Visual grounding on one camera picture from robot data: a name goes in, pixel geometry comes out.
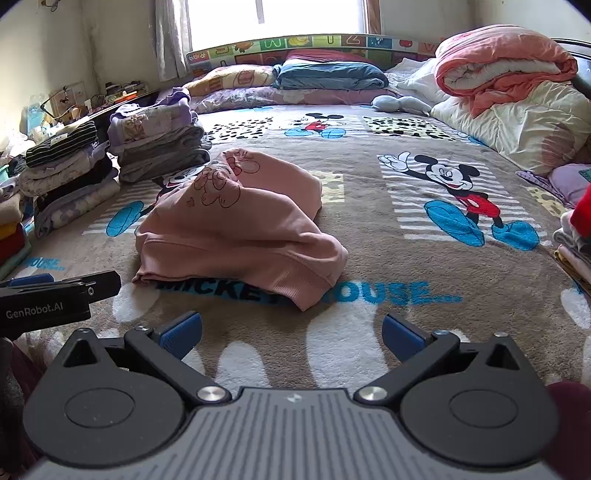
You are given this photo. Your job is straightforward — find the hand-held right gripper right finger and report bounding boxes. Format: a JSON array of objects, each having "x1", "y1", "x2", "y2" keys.
[{"x1": 353, "y1": 313, "x2": 532, "y2": 408}]

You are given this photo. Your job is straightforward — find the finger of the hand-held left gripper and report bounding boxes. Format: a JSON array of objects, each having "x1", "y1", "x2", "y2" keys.
[
  {"x1": 0, "y1": 273, "x2": 55, "y2": 289},
  {"x1": 54, "y1": 270, "x2": 122, "y2": 304}
]

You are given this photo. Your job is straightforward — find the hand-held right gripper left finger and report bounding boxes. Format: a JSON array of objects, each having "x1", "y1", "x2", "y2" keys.
[{"x1": 62, "y1": 311, "x2": 232, "y2": 408}]

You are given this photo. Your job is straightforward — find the pink sweatshirt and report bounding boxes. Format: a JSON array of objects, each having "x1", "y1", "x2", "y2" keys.
[{"x1": 131, "y1": 148, "x2": 349, "y2": 312}]

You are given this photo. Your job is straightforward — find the clothes pile with red garment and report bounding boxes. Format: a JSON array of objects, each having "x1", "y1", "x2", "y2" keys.
[{"x1": 0, "y1": 152, "x2": 37, "y2": 280}]

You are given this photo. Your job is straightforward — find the folded clothes stack striped top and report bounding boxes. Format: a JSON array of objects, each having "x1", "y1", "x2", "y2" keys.
[{"x1": 18, "y1": 121, "x2": 122, "y2": 239}]

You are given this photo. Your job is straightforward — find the folded clothes stack purple top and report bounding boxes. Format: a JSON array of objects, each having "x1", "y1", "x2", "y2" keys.
[{"x1": 107, "y1": 88, "x2": 213, "y2": 184}]

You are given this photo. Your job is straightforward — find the folded clothes pile right edge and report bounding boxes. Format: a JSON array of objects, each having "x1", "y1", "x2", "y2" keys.
[{"x1": 551, "y1": 184, "x2": 591, "y2": 289}]

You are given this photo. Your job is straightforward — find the cartoon mouse printed blanket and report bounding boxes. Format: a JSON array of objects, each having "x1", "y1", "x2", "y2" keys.
[{"x1": 0, "y1": 99, "x2": 591, "y2": 409}]

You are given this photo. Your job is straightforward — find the cluttered dark desk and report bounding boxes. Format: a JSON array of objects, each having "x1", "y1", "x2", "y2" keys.
[{"x1": 28, "y1": 80, "x2": 160, "y2": 136}]

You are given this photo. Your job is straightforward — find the person's maroon clothing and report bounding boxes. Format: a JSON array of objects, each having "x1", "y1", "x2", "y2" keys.
[{"x1": 546, "y1": 381, "x2": 591, "y2": 467}]

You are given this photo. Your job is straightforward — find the small purple cushion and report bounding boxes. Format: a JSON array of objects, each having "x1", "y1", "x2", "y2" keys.
[{"x1": 516, "y1": 163, "x2": 591, "y2": 209}]

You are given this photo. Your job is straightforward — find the grey-blue plush toy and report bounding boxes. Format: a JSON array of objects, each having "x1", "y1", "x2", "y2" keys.
[{"x1": 371, "y1": 95, "x2": 433, "y2": 116}]

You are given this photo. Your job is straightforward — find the yellow printed pillow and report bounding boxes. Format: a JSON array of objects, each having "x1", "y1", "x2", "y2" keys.
[{"x1": 184, "y1": 65, "x2": 279, "y2": 97}]

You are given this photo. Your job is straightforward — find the cream quilt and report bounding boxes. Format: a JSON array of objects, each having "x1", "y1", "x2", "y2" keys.
[{"x1": 429, "y1": 80, "x2": 591, "y2": 176}]

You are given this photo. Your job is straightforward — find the white lace curtain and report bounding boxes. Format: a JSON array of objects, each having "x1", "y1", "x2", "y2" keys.
[{"x1": 154, "y1": 0, "x2": 193, "y2": 82}]

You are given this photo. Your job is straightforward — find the white pillow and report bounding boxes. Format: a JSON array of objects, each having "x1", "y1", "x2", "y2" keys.
[{"x1": 385, "y1": 57, "x2": 445, "y2": 105}]

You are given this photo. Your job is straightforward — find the purple printed pillow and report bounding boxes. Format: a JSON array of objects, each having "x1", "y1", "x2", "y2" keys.
[{"x1": 191, "y1": 85, "x2": 403, "y2": 114}]

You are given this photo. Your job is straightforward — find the blue folded pillow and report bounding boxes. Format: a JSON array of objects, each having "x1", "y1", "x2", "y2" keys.
[{"x1": 271, "y1": 60, "x2": 390, "y2": 91}]

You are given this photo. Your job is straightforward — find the pink rolled quilt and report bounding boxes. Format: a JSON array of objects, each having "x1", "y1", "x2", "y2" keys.
[{"x1": 434, "y1": 25, "x2": 579, "y2": 123}]

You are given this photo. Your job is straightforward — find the dark red pillow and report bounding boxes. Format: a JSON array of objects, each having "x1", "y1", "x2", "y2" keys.
[{"x1": 283, "y1": 48, "x2": 385, "y2": 66}]

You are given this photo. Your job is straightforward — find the colourful alphabet headboard mat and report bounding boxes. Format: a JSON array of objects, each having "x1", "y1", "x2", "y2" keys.
[{"x1": 186, "y1": 33, "x2": 441, "y2": 79}]

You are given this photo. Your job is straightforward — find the bright window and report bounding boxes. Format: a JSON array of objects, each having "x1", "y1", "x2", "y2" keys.
[{"x1": 187, "y1": 0, "x2": 370, "y2": 51}]

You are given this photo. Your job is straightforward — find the brown curtain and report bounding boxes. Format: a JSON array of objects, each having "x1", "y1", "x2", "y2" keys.
[{"x1": 366, "y1": 0, "x2": 385, "y2": 36}]

